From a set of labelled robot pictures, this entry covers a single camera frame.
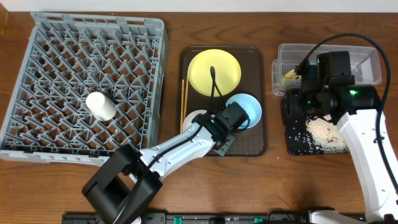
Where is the green orange snack wrapper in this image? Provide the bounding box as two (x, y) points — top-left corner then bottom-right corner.
(284, 68), (302, 80)

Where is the pink white bowl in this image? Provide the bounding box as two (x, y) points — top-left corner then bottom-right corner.
(182, 110), (206, 131)

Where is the light blue bowl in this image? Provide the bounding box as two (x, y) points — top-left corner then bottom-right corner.
(226, 93), (262, 129)

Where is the yellow round plate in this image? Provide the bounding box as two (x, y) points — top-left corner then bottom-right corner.
(188, 49), (242, 96)

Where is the white paper cup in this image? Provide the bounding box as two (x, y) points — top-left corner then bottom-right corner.
(86, 91), (117, 121)

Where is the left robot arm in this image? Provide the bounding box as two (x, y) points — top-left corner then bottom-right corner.
(82, 102), (250, 223)

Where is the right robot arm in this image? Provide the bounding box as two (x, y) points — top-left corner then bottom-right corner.
(281, 51), (397, 223)

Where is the dark brown serving tray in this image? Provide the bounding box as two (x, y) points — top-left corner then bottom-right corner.
(180, 46), (267, 157)

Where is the black plastic bin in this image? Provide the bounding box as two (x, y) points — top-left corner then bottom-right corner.
(280, 88), (351, 156)

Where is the spilled rice pile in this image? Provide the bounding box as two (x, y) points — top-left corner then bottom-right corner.
(287, 114), (348, 155)

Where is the clear plastic bin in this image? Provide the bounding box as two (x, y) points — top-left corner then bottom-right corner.
(272, 44), (382, 96)

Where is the grey plastic dish rack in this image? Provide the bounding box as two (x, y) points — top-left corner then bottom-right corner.
(1, 12), (169, 166)

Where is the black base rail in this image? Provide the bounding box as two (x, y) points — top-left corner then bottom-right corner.
(61, 212), (312, 224)

